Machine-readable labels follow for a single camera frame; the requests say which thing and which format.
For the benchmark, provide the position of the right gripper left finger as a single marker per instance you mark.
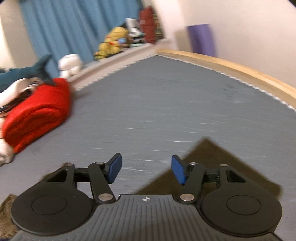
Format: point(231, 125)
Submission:
point(65, 199)

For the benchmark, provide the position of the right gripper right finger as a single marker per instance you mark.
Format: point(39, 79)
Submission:
point(227, 200)

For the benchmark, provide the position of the olive corduroy pants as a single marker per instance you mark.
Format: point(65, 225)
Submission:
point(134, 217)

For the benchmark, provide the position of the red folded blanket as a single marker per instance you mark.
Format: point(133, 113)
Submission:
point(47, 108)

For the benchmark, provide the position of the grey quilted bed cover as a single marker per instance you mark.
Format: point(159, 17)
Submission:
point(158, 107)

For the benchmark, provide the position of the blue shark plush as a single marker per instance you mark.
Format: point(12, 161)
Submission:
point(17, 84)

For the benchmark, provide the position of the white plush toy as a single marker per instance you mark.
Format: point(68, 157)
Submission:
point(69, 65)

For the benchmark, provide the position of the purple box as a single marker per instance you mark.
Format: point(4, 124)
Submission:
point(201, 39)

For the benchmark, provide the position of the yellow plush toy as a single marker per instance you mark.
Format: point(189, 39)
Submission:
point(114, 42)

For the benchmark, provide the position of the blue curtain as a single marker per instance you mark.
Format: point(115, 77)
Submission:
point(61, 28)

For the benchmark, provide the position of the panda plush toy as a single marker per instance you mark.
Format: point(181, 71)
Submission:
point(135, 33)

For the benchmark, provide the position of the wooden bed frame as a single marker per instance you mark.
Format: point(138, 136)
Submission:
point(265, 82)

